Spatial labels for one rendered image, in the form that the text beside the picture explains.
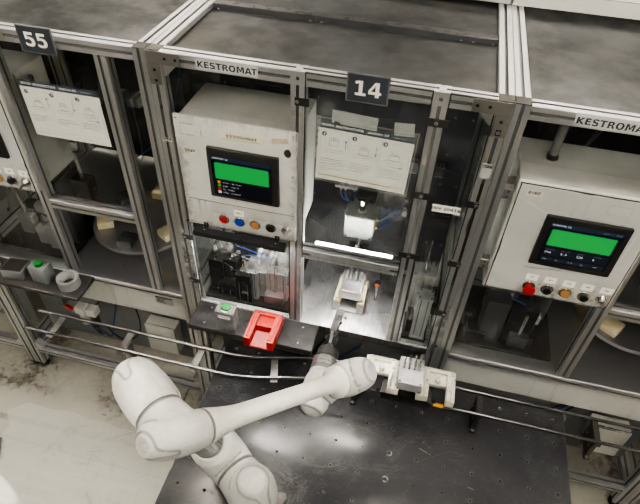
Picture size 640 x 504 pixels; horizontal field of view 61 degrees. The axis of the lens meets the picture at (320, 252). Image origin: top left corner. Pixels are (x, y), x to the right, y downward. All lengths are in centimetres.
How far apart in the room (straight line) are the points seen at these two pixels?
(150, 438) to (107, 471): 172
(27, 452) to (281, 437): 151
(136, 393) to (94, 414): 182
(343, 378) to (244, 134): 83
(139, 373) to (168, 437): 21
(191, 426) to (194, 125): 94
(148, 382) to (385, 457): 111
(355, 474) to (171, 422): 99
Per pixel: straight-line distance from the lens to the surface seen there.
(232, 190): 192
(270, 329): 228
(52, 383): 353
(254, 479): 195
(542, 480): 243
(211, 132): 184
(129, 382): 154
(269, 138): 177
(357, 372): 168
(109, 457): 318
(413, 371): 222
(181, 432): 145
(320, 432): 233
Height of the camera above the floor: 273
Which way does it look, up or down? 43 degrees down
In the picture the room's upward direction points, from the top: 3 degrees clockwise
